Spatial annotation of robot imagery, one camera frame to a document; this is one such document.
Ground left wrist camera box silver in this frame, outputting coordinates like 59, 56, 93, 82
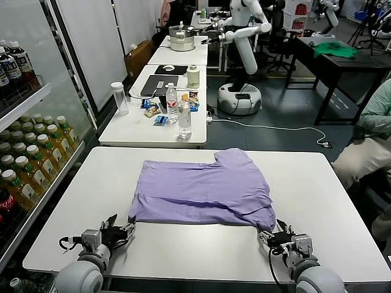
81, 229, 103, 253

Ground black table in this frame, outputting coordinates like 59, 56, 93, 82
287, 35, 391, 126

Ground cardboard box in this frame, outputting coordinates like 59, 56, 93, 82
123, 39, 155, 79

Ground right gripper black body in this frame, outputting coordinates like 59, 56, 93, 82
266, 231, 296, 251

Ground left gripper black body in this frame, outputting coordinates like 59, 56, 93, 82
100, 225, 130, 247

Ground wrist camera box silver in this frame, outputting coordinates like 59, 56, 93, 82
291, 233, 315, 260
81, 229, 103, 253

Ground white desk with snacks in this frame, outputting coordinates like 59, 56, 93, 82
98, 63, 208, 150

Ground black tripod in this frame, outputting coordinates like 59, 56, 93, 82
348, 0, 386, 57

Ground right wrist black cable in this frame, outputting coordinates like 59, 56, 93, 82
268, 245, 291, 288

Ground steel steamer pot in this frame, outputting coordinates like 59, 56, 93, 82
168, 21, 196, 52

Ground seated person green shirt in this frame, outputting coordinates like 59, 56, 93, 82
331, 81, 391, 242

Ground black mouse pad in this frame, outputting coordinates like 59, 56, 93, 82
153, 64, 189, 76

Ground pale green jar white lid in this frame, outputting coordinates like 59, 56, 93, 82
186, 65, 200, 90

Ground green label bottle white cap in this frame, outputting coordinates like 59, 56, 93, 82
9, 277, 37, 293

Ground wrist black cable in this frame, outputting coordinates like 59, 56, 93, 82
268, 245, 291, 288
59, 235, 83, 253

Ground dark tea bottle white cap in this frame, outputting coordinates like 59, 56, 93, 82
0, 45, 23, 99
7, 40, 41, 91

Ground blue plastic crate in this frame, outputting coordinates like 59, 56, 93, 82
354, 10, 382, 22

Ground dark grey closed laptop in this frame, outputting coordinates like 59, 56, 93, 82
139, 74, 180, 98

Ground cluttered white desk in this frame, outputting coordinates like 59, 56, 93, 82
189, 9, 233, 31

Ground glass door drinks cabinet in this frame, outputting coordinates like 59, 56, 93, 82
0, 0, 99, 275

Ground tall clear tumbler white lid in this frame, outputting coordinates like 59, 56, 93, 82
110, 81, 130, 117

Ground white floor cable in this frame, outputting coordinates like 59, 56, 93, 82
210, 117, 329, 147

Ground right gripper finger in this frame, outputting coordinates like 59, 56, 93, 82
276, 219, 294, 236
257, 228, 274, 245

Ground water bottle red label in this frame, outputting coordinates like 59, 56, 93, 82
166, 82, 179, 124

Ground black office chair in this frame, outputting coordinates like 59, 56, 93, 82
258, 0, 304, 74

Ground white humanoid robot wheeled base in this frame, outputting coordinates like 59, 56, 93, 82
200, 0, 272, 116

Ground white desk with steamer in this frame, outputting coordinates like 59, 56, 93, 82
147, 35, 209, 67

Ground purple t-shirt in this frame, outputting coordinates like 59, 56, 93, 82
127, 148, 277, 233

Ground pink jacket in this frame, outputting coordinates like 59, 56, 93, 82
160, 0, 174, 28

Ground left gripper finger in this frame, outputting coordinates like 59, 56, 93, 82
120, 216, 137, 242
101, 214, 119, 230

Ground white shelf unit red items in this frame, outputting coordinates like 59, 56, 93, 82
282, 0, 311, 31

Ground cola bottle red label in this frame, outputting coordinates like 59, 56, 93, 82
0, 186, 24, 228

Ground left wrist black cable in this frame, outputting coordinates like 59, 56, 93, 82
59, 235, 83, 253

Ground right wrist camera box silver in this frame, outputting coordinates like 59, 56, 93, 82
291, 233, 315, 260

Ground green cloth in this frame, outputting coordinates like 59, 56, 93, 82
314, 42, 360, 59

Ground clear unlabelled water bottle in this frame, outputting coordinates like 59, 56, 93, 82
177, 99, 193, 140

